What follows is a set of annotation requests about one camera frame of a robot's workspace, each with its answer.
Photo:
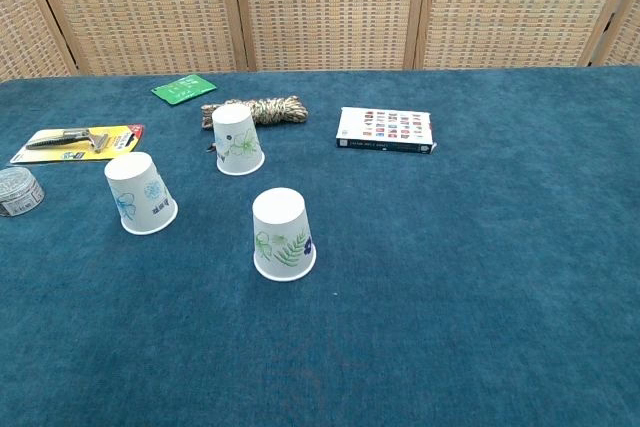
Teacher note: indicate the white paper cup fern print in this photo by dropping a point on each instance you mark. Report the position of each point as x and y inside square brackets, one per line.
[280, 219]

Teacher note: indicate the white paper cup green flower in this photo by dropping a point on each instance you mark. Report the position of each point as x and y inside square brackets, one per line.
[234, 132]

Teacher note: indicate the white paper cup blue flower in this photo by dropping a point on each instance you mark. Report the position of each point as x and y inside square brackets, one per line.
[135, 182]

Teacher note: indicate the speckled fabric roll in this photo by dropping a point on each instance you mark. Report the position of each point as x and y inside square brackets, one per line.
[277, 109]

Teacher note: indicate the blue table cloth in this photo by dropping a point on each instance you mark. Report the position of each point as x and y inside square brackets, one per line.
[450, 272]

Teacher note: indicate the green foil packet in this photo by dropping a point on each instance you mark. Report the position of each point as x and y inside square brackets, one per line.
[182, 88]

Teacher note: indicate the woven wooden folding screen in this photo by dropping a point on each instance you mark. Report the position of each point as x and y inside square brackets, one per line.
[325, 2]

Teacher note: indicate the razor in yellow blister pack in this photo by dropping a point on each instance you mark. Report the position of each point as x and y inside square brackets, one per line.
[80, 144]

